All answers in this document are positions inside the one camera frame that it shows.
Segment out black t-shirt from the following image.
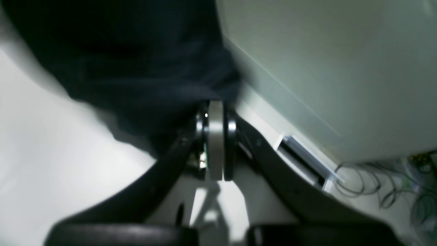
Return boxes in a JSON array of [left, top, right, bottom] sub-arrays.
[[1, 0, 241, 158]]

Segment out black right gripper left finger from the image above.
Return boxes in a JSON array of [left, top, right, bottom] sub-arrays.
[[45, 101, 224, 246]]

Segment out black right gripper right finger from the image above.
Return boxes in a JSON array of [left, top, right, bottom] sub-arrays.
[[224, 108, 396, 246]]

